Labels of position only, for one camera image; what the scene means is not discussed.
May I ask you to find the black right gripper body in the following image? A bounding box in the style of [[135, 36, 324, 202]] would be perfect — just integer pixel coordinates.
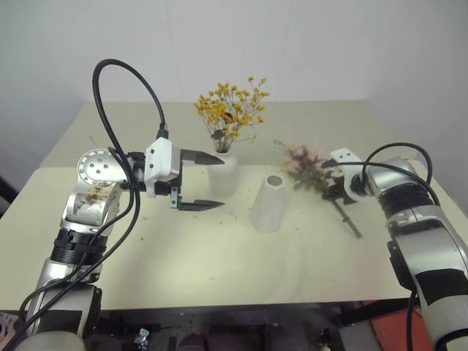
[[326, 171, 352, 205]]

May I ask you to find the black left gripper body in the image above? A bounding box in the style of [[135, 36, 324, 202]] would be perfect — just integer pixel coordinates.
[[154, 148, 189, 211]]

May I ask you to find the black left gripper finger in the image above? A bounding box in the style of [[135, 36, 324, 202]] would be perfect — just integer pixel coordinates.
[[181, 148, 225, 167], [178, 199, 225, 214]]

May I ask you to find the pink dried flower bouquet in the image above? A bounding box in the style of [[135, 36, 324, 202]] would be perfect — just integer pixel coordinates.
[[273, 140, 363, 239]]

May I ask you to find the yellow dried flower bouquet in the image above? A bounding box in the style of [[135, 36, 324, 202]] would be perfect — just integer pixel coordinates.
[[193, 76, 272, 154]]

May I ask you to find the white ceramic vase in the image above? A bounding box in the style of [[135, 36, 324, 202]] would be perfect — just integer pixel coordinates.
[[207, 151, 240, 199], [248, 174, 287, 233]]

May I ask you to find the dark rounded shape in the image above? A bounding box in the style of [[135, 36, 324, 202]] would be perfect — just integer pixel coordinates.
[[177, 331, 208, 351]]

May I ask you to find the red flat object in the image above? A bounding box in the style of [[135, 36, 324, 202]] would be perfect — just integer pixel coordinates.
[[368, 309, 429, 351]]

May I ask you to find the colourful patterned object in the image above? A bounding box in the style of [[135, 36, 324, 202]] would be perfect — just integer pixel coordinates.
[[0, 310, 20, 345]]

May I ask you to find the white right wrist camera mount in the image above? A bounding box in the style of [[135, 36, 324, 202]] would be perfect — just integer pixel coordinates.
[[330, 147, 365, 205]]

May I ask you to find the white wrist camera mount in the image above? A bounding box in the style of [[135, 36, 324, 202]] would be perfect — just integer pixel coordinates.
[[144, 137, 183, 199], [330, 147, 365, 205]]

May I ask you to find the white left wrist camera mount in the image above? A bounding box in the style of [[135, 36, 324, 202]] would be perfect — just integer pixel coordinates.
[[144, 137, 183, 199]]

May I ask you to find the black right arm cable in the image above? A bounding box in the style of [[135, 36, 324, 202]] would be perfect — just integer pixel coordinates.
[[361, 142, 441, 351]]

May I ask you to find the black metal frame bracket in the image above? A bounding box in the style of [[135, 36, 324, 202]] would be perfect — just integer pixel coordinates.
[[339, 299, 378, 327]]

